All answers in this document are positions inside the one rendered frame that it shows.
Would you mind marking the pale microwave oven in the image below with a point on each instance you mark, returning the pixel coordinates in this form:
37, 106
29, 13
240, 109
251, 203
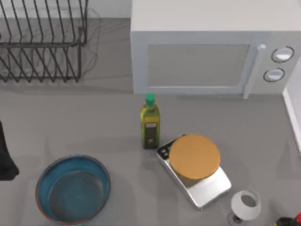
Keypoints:
200, 26

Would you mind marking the large white microwave knob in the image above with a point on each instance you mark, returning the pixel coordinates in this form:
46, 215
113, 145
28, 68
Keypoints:
282, 54

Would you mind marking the silver kitchen scale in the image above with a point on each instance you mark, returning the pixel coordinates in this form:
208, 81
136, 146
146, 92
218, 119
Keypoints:
207, 190

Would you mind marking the black and red bottle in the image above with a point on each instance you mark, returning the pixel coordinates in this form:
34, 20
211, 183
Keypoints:
290, 221

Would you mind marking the small white microwave knob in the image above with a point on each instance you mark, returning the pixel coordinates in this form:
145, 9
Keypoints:
274, 75

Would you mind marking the green oil bottle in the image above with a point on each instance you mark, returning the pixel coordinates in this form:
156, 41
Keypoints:
150, 127

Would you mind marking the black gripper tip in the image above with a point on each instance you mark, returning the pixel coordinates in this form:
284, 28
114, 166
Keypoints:
5, 160

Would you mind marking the blue bowl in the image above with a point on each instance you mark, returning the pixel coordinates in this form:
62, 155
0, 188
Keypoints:
73, 188

